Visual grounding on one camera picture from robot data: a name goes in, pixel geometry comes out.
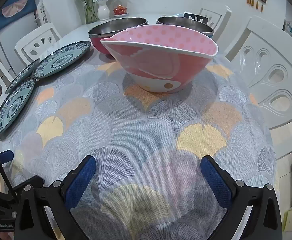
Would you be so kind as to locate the fan-patterned tablecloth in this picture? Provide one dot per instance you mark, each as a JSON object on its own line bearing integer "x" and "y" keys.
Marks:
{"x": 146, "y": 135}

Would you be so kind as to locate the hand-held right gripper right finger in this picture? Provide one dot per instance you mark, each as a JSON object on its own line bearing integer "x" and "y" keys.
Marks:
{"x": 216, "y": 183}

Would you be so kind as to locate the white ceramic vase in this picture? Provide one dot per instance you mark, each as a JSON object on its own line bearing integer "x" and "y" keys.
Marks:
{"x": 103, "y": 12}

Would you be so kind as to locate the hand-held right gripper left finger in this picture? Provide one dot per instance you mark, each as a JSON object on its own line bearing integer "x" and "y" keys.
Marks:
{"x": 78, "y": 183}

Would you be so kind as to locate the steel bowl blue outside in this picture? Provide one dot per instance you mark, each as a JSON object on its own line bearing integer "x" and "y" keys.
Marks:
{"x": 176, "y": 21}

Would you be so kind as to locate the blue patterned plate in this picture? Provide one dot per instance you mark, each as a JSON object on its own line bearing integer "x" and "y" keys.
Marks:
{"x": 21, "y": 76}
{"x": 61, "y": 60}
{"x": 13, "y": 107}

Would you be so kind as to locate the steel bowl red outside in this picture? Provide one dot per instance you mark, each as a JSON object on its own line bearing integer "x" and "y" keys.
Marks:
{"x": 111, "y": 28}

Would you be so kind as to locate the pink dotted bowl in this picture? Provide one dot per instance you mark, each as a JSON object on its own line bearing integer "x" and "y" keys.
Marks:
{"x": 161, "y": 67}

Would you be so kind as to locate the red lidded teacup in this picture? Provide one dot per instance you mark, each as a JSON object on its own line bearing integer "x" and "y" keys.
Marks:
{"x": 120, "y": 11}

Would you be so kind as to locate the white cabinet blue cloth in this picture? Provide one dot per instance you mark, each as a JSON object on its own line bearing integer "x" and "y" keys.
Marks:
{"x": 6, "y": 45}

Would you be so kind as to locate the glass vase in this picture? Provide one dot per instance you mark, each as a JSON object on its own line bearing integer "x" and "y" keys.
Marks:
{"x": 91, "y": 15}

